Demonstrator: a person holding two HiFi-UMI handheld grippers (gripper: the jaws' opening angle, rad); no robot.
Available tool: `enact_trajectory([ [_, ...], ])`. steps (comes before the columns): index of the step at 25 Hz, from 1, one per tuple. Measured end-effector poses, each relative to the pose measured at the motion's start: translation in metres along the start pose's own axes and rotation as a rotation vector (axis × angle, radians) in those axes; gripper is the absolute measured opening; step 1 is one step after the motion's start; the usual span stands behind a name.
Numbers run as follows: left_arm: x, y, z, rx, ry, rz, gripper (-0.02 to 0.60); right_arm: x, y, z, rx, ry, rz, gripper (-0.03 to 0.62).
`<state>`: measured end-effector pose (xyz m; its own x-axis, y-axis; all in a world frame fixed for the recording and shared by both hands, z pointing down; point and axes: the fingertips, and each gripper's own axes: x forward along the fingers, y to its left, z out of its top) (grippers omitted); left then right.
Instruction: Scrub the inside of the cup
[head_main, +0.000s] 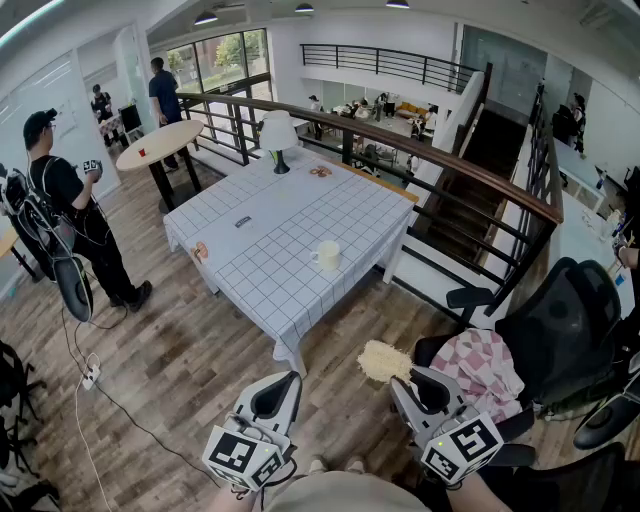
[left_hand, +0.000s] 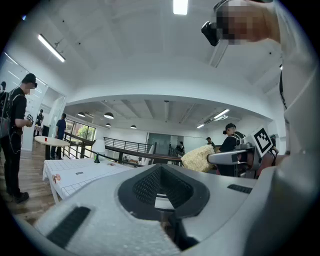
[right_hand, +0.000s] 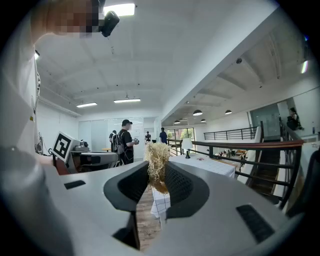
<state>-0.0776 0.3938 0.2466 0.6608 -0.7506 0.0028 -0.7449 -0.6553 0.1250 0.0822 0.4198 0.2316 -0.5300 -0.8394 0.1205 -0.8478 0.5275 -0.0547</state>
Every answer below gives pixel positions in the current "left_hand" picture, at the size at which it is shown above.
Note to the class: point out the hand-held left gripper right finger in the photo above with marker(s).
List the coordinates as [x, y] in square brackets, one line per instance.
[220, 200]

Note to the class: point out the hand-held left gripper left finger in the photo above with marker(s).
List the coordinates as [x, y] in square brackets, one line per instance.
[107, 200]

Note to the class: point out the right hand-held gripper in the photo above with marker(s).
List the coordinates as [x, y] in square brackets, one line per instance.
[262, 143]

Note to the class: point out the cream fluffy sponge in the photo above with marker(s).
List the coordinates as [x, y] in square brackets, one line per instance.
[196, 158]

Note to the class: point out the person's right forearm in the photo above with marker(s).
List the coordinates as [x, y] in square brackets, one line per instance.
[268, 162]

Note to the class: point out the ceiling strip light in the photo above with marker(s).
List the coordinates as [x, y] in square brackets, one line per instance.
[200, 126]
[221, 113]

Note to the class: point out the white grid tablecloth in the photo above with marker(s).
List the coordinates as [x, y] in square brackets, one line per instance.
[75, 180]

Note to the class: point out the white table lamp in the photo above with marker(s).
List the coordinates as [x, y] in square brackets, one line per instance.
[98, 146]

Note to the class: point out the metal railing with wooden handrail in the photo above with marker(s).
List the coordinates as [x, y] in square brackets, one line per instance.
[150, 155]

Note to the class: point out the round wooden table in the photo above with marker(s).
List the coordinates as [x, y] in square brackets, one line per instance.
[52, 142]

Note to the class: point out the person's white shirt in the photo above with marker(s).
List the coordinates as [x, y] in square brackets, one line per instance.
[300, 87]

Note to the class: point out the person's head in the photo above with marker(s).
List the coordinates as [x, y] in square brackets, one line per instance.
[247, 22]

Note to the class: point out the rectangular ceiling panel light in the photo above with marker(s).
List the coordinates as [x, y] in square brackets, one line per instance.
[180, 6]

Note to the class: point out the long ceiling tube light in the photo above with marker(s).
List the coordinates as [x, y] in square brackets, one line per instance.
[51, 47]

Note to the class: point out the black head-mounted camera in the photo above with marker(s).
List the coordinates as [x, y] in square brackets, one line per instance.
[211, 32]

